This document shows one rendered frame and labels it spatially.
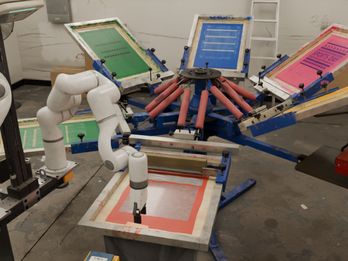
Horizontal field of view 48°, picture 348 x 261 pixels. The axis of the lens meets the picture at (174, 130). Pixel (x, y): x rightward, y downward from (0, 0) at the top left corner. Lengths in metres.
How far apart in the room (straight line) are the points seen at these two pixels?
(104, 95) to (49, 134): 0.41
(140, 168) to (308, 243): 2.10
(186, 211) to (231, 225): 1.54
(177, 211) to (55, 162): 0.62
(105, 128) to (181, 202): 0.63
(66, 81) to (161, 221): 0.76
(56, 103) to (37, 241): 1.87
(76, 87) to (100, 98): 0.11
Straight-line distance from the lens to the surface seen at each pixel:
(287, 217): 3.61
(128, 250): 1.93
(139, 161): 1.51
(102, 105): 1.54
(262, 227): 3.44
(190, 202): 1.97
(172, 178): 2.14
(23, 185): 1.81
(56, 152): 1.90
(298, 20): 6.06
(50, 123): 1.83
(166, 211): 1.90
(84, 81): 1.62
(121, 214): 1.90
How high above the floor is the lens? 2.05
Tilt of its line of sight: 24 degrees down
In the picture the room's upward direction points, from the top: straight up
